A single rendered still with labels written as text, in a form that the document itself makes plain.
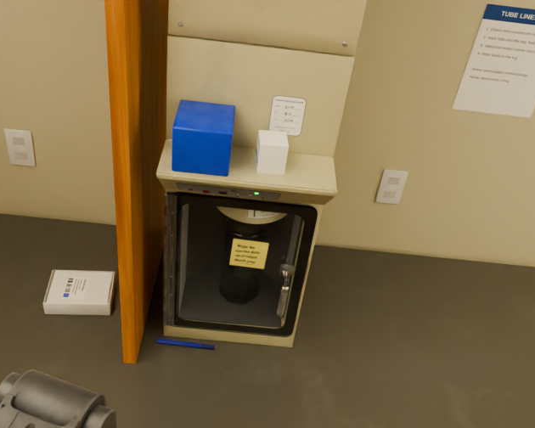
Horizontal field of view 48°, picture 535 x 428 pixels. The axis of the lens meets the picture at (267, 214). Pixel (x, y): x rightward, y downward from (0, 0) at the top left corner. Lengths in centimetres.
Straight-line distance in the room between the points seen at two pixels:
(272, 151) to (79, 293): 73
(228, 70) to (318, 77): 16
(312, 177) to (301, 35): 25
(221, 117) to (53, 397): 60
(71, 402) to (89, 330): 96
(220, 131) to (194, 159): 7
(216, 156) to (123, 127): 16
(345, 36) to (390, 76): 54
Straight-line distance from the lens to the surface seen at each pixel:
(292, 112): 111
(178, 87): 111
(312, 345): 156
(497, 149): 177
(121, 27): 98
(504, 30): 160
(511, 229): 196
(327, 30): 105
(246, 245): 129
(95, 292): 160
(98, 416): 61
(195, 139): 103
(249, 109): 111
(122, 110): 104
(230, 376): 147
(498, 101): 168
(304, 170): 111
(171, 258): 133
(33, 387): 62
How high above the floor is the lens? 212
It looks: 38 degrees down
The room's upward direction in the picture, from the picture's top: 8 degrees clockwise
